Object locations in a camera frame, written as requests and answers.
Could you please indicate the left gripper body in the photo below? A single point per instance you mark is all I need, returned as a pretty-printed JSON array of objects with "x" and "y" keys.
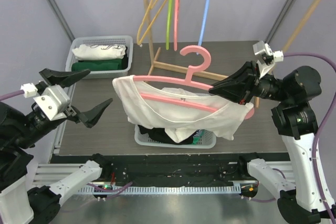
[{"x": 71, "y": 110}]

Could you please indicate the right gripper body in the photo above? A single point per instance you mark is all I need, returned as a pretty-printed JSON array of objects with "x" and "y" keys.
[{"x": 252, "y": 83}]

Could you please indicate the white tank top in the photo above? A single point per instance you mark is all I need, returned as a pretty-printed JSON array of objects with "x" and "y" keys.
[{"x": 179, "y": 122}]

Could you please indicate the green tank top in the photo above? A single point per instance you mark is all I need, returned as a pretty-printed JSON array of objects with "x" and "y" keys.
[{"x": 196, "y": 139}]

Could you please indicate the black tank top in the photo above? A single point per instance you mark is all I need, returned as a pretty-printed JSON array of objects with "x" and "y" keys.
[{"x": 159, "y": 135}]

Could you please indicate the light blue hanger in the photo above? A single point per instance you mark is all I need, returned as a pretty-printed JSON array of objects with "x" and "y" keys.
[{"x": 203, "y": 25}]

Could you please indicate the pink wavy hanger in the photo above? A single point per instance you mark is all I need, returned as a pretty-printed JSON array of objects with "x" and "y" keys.
[{"x": 176, "y": 22}]

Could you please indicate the lime green hanger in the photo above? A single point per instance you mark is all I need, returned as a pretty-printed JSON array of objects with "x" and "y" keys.
[{"x": 168, "y": 24}]

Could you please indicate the blue striped tank top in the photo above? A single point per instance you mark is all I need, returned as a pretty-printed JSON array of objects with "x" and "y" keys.
[{"x": 198, "y": 134}]

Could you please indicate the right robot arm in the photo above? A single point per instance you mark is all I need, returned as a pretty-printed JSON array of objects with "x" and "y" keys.
[{"x": 307, "y": 199}]

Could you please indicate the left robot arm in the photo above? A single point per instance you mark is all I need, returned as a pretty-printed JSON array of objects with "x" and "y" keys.
[{"x": 19, "y": 132}]

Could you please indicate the white folded cloth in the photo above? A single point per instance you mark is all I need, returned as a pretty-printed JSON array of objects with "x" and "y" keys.
[{"x": 99, "y": 52}]

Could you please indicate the dark green folded cloth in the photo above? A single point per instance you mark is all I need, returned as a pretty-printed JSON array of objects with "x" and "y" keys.
[{"x": 98, "y": 65}]

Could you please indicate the white plastic basket centre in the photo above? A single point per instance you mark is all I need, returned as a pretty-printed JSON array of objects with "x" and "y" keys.
[{"x": 206, "y": 141}]

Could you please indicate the white plastic basket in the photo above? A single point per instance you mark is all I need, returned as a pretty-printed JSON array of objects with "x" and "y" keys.
[
  {"x": 104, "y": 40},
  {"x": 206, "y": 141}
]

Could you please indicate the white plastic basket back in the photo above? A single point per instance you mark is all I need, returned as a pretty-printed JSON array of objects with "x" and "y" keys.
[{"x": 104, "y": 40}]

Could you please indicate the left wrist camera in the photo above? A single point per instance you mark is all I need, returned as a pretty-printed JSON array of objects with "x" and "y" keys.
[{"x": 53, "y": 101}]

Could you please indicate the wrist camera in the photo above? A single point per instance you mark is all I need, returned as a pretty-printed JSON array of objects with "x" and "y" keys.
[
  {"x": 266, "y": 57},
  {"x": 53, "y": 101}
]

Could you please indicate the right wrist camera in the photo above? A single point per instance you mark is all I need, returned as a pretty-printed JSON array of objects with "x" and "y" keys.
[{"x": 266, "y": 57}]

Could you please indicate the white cable duct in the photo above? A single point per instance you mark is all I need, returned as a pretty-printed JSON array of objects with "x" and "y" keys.
[{"x": 235, "y": 189}]

